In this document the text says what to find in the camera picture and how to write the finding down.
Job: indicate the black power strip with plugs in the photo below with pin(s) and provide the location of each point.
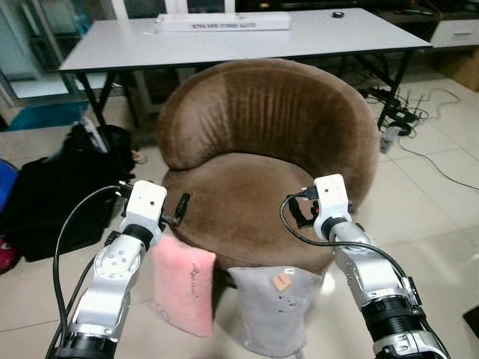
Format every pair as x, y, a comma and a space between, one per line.
397, 116

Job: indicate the red fabric item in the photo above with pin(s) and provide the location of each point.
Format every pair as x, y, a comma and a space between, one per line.
7, 256

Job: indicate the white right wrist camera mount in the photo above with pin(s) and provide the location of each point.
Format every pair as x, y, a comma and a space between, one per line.
331, 202

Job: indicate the blue storage box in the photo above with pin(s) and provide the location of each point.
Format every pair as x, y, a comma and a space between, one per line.
45, 116

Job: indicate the long white printed box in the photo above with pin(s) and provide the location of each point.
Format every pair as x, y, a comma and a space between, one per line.
224, 22

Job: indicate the pink pillow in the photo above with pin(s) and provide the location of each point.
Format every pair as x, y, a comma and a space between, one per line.
183, 288

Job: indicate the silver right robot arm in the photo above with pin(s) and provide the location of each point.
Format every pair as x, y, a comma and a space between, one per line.
374, 284

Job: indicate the grey pillow with tan tag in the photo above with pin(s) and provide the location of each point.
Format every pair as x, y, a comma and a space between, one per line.
273, 314

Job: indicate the white table with black legs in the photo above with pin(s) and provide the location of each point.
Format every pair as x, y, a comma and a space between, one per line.
224, 45

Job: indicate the brown cardboard box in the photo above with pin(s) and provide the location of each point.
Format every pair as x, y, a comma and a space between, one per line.
468, 69

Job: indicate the small black round object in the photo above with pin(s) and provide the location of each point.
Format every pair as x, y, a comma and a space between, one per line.
337, 14

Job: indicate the white drawer cabinet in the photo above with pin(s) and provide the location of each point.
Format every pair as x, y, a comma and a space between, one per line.
455, 34

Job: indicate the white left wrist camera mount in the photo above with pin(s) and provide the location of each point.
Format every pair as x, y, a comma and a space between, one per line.
144, 206

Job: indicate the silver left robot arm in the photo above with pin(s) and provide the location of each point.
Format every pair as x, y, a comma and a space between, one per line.
105, 292

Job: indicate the white cabinet with dark panes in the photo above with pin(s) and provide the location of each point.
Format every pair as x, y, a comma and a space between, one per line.
172, 7

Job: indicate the brown round velvet sofa chair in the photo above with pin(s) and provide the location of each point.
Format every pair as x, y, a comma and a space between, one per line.
262, 112

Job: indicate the blue fabric item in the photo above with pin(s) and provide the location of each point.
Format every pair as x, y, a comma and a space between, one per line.
6, 183

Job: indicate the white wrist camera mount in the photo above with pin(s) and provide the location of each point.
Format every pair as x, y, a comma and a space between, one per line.
144, 206
331, 202

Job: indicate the black bag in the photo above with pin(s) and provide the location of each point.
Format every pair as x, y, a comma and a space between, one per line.
52, 194

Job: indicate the white power adapter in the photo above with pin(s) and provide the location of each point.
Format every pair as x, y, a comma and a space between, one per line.
389, 140

